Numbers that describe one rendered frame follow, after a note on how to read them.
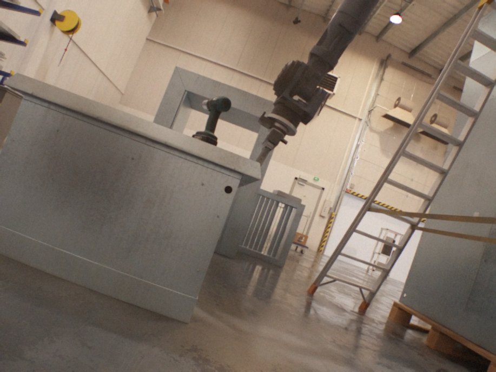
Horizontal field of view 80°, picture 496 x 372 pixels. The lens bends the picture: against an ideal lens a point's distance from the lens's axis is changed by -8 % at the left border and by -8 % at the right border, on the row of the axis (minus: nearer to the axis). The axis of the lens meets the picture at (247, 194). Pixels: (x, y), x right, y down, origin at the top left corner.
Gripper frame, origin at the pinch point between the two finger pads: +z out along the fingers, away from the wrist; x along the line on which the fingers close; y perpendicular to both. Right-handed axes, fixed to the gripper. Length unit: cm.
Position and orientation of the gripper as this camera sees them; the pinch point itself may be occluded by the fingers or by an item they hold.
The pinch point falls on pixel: (258, 162)
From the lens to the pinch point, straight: 130.2
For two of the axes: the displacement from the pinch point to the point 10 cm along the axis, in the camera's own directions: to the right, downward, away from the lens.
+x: -1.2, 0.1, 9.9
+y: 8.5, 5.1, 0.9
